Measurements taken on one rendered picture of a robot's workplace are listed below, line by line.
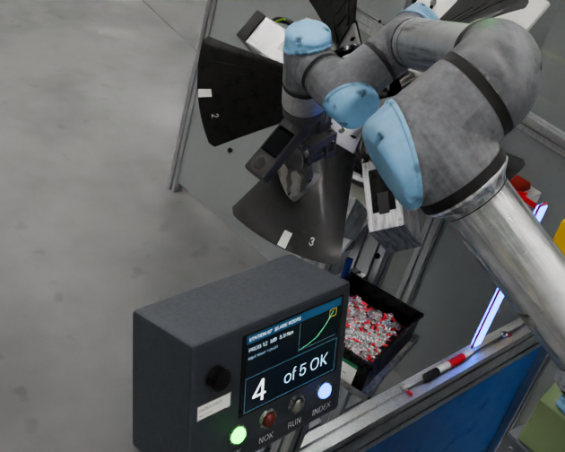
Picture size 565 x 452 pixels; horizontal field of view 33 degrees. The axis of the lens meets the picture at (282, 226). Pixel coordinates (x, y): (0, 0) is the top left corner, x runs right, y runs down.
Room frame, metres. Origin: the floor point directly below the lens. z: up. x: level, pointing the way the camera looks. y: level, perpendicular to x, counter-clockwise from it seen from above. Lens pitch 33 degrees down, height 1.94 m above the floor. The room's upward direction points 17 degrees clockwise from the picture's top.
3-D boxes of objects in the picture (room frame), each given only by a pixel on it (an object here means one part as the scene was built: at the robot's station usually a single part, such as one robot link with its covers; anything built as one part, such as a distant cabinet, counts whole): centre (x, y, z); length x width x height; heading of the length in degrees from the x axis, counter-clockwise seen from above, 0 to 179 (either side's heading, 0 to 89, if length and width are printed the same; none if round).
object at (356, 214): (1.69, -0.12, 0.91); 0.12 x 0.08 x 0.12; 142
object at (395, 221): (1.67, -0.20, 0.98); 0.20 x 0.16 x 0.20; 142
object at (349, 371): (1.42, -0.19, 0.84); 0.22 x 0.17 x 0.07; 156
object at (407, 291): (2.18, -0.39, 0.41); 0.04 x 0.04 x 0.83; 52
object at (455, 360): (1.37, -0.36, 0.87); 0.14 x 0.01 x 0.01; 142
